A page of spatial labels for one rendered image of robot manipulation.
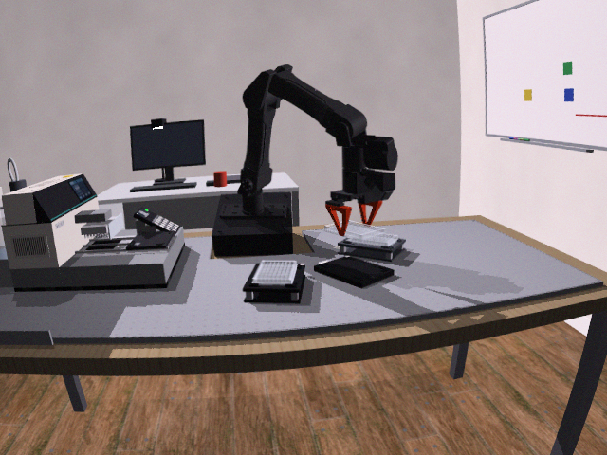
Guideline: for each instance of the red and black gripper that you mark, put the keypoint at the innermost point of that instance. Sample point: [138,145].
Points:
[335,204]

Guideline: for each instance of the grey curved hose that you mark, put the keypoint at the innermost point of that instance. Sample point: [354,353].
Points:
[15,169]

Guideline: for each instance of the white well plate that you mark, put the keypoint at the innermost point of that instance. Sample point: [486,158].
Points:
[275,273]
[358,231]
[385,240]

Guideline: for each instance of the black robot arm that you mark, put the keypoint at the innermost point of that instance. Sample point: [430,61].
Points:
[340,121]

